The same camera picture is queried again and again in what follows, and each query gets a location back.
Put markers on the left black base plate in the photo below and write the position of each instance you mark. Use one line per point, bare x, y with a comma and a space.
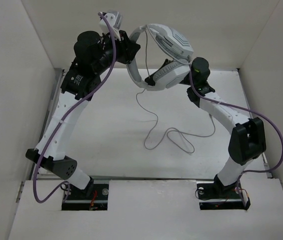
96, 201

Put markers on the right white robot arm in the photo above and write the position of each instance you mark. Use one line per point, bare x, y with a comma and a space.
247, 135

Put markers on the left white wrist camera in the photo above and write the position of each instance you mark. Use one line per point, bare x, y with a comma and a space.
114, 19

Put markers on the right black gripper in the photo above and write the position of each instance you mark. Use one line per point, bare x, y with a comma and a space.
150, 80

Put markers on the aluminium rail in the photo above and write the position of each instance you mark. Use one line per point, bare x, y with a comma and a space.
99, 177
59, 72

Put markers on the front aluminium rail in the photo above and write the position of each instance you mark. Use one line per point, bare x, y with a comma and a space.
99, 177

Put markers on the left aluminium rail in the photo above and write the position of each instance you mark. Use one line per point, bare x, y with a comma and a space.
59, 72

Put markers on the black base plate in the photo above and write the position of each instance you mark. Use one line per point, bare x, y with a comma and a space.
232, 199
96, 201

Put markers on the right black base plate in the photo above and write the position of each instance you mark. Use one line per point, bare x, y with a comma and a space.
232, 199

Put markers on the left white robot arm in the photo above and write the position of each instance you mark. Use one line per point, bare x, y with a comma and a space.
94, 55

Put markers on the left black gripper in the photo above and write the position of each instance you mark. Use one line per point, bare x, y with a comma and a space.
128, 48

